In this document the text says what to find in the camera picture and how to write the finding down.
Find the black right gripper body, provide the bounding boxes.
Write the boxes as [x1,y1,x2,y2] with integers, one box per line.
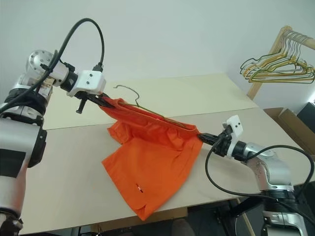
[211,127,234,157]

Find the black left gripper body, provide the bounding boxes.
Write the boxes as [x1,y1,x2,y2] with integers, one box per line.
[75,91,105,115]

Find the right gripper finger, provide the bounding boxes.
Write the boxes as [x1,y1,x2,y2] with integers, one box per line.
[199,137,219,147]
[197,132,221,140]

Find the olive wire hanger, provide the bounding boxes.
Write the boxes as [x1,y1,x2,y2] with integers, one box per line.
[114,85,195,130]

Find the orange shorts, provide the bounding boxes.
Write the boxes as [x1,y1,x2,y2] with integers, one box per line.
[101,97,204,221]

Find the wooden clothes rack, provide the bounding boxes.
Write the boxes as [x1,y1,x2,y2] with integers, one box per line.
[247,26,315,101]

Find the brown cardboard box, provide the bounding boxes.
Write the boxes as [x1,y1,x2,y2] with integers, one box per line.
[263,107,315,148]

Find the black box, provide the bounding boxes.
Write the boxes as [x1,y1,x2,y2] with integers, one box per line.
[296,101,315,122]

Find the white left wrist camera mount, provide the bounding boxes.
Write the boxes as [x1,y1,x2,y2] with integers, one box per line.
[65,69,107,97]

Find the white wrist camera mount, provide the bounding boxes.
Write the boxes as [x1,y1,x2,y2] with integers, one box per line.
[222,114,245,160]
[65,69,107,97]

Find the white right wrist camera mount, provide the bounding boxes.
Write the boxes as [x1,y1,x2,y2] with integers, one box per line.
[222,114,245,160]

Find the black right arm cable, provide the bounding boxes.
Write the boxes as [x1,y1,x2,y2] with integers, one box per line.
[205,144,315,226]

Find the black table frame bar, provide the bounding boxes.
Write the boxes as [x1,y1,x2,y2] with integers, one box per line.
[231,196,265,218]

